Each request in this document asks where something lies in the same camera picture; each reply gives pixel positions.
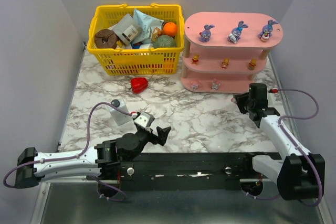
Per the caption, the pink bunny toy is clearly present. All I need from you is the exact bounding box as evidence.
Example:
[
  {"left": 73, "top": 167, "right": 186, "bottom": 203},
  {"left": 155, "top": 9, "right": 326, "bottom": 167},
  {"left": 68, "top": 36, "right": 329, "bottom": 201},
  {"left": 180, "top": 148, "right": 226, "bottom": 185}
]
[{"left": 211, "top": 79, "right": 220, "bottom": 91}]

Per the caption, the orange bear toy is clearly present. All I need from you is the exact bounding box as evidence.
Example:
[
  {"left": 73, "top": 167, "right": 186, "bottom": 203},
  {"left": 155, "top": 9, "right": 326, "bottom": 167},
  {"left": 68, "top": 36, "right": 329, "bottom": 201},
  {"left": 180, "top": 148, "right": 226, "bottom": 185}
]
[
  {"left": 221, "top": 58, "right": 229, "bottom": 69},
  {"left": 248, "top": 59, "right": 257, "bottom": 70},
  {"left": 191, "top": 54, "right": 199, "bottom": 65}
]

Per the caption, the purple bunny toy blue bow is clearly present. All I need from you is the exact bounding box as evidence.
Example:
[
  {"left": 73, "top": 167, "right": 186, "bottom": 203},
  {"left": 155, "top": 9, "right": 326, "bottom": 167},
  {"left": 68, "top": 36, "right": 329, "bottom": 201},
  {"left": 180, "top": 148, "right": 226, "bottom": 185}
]
[{"left": 227, "top": 20, "right": 248, "bottom": 44}]

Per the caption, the purple bunny toy with cake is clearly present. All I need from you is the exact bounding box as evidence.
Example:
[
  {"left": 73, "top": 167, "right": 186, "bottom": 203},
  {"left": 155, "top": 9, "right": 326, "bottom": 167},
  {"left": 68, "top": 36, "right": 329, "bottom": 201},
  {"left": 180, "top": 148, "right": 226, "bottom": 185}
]
[{"left": 258, "top": 19, "right": 278, "bottom": 42}]

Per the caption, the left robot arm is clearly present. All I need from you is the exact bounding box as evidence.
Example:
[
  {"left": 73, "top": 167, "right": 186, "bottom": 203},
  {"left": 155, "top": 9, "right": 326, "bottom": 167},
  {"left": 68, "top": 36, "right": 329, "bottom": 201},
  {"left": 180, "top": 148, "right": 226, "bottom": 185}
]
[{"left": 14, "top": 127, "right": 167, "bottom": 189}]

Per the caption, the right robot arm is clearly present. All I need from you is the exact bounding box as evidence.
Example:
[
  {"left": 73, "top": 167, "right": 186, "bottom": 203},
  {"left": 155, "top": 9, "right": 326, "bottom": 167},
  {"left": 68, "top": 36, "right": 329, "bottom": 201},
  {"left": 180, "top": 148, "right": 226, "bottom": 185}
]
[{"left": 150, "top": 83, "right": 325, "bottom": 205}]

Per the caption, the pink three-tier shelf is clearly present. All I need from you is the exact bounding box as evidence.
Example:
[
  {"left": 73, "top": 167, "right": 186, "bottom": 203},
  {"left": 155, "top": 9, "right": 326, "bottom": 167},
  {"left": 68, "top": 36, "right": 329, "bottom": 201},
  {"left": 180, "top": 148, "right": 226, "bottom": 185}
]
[{"left": 181, "top": 12, "right": 284, "bottom": 93}]

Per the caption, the white bottle black cap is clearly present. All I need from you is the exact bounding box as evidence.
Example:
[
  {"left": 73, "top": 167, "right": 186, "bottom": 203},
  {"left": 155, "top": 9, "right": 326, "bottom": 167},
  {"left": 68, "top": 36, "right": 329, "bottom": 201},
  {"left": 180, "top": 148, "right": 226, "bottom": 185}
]
[{"left": 108, "top": 98, "right": 132, "bottom": 126}]

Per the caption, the yellow plastic shopping basket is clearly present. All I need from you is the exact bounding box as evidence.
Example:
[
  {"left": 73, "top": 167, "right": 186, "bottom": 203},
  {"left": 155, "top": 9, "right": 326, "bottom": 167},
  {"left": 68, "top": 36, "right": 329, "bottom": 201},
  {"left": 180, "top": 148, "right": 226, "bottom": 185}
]
[{"left": 87, "top": 3, "right": 184, "bottom": 76}]

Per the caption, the green toy melon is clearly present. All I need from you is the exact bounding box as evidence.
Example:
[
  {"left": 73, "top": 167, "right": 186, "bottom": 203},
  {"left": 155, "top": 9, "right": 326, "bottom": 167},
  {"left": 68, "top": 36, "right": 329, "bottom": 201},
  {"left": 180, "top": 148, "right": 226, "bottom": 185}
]
[{"left": 153, "top": 35, "right": 177, "bottom": 48}]

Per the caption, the orange toy fruit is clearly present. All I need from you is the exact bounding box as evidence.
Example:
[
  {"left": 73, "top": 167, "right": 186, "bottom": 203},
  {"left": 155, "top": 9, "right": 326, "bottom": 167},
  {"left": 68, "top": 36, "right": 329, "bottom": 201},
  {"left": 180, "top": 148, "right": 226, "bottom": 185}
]
[{"left": 162, "top": 22, "right": 178, "bottom": 37}]

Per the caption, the grey paper pouch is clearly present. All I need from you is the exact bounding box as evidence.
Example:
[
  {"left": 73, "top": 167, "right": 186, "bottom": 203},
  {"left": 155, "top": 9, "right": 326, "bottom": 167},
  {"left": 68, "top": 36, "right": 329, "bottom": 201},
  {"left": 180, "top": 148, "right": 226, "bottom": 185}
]
[{"left": 115, "top": 14, "right": 142, "bottom": 42}]

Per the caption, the light blue cassava chips bag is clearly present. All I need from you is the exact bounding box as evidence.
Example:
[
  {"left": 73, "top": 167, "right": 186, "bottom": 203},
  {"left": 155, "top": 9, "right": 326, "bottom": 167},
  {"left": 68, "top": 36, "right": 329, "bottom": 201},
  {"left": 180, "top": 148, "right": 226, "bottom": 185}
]
[{"left": 133, "top": 8, "right": 164, "bottom": 44}]

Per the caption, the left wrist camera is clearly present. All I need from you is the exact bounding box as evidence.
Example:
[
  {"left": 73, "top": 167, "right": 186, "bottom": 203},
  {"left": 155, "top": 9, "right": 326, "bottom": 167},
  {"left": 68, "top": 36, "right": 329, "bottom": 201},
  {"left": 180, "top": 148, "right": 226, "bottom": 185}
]
[{"left": 131, "top": 112, "right": 155, "bottom": 129}]

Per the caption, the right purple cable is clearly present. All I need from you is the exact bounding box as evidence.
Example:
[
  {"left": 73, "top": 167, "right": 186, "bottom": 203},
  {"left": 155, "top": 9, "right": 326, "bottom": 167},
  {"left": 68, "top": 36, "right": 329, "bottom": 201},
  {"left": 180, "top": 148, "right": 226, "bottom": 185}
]
[{"left": 245, "top": 88, "right": 324, "bottom": 207}]

